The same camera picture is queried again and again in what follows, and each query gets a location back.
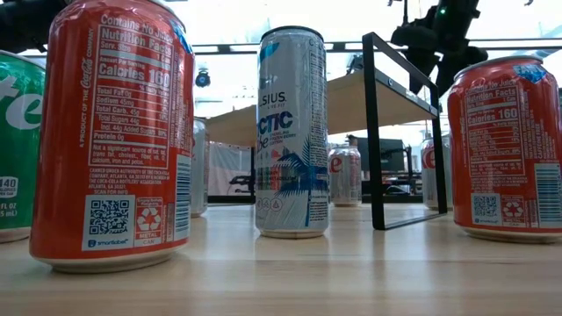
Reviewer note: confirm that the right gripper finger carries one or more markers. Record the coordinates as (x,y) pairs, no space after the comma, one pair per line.
(419,48)
(458,57)

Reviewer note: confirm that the silver Diet Coke can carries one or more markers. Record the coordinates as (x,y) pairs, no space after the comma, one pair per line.
(199,175)
(347,175)
(427,175)

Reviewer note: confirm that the white Celsius slim can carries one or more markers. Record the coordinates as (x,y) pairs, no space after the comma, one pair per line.
(290,153)

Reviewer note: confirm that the red Fanta can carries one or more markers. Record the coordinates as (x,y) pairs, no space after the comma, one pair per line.
(110,131)
(505,153)

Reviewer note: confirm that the green Sprite can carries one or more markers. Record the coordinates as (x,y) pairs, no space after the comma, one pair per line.
(17,175)

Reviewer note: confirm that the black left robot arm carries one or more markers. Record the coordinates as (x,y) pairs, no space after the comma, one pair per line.
(22,22)

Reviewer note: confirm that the black background robot arm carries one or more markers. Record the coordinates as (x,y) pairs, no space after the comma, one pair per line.
(239,181)

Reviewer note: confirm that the black ceiling spotlight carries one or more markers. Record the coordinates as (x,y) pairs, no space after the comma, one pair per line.
(355,63)
(202,79)

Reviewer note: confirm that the black computer monitor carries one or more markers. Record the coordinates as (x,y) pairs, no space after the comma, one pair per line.
(386,153)

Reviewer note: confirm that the white curtain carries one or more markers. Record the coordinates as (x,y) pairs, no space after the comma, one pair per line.
(224,169)

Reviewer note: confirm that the long ceiling light rail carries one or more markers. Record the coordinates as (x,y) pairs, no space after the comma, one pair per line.
(339,45)

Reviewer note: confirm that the wooden shelf black metal frame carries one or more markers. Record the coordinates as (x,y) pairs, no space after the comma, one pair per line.
(351,105)

